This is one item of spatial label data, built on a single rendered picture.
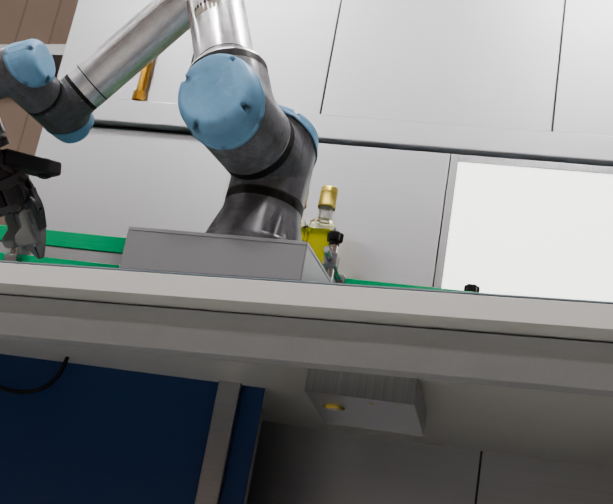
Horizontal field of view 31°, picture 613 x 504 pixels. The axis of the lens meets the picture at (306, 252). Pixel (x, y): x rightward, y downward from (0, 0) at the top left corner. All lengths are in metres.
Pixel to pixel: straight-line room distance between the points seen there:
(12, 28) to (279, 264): 4.59
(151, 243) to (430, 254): 0.84
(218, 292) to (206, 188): 0.95
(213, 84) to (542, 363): 0.56
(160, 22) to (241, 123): 0.44
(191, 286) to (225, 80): 0.28
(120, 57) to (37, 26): 4.02
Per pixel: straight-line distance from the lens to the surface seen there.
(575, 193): 2.27
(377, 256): 2.22
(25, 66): 1.77
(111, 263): 2.06
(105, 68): 1.86
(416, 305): 1.37
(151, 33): 1.86
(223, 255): 1.47
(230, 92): 1.46
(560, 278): 2.20
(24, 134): 5.54
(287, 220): 1.54
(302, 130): 1.60
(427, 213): 2.25
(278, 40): 2.53
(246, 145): 1.49
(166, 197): 2.40
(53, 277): 1.57
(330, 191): 2.14
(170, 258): 1.50
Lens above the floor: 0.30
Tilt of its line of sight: 20 degrees up
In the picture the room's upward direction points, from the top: 10 degrees clockwise
